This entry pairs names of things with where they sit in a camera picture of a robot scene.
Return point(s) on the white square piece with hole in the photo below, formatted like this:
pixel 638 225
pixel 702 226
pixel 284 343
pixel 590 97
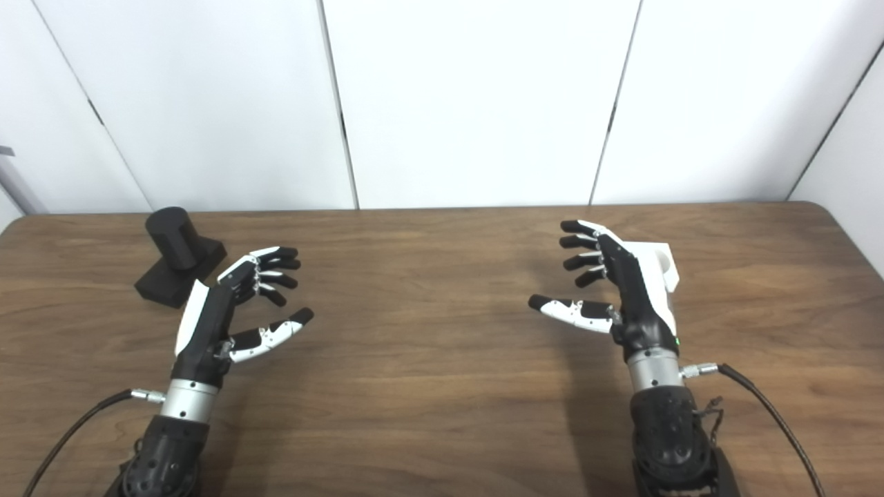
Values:
pixel 649 254

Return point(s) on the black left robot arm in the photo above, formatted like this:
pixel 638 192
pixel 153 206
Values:
pixel 169 449

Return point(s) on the black peg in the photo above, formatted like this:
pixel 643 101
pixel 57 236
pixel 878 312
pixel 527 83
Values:
pixel 176 238

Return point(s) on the grey metal post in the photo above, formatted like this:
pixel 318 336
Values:
pixel 17 183

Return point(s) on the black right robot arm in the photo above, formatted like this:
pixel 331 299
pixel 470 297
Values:
pixel 666 435

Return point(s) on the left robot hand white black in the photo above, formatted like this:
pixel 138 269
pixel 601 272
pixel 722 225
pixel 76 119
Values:
pixel 207 324

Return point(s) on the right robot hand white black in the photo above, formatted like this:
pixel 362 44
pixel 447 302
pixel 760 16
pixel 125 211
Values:
pixel 639 310

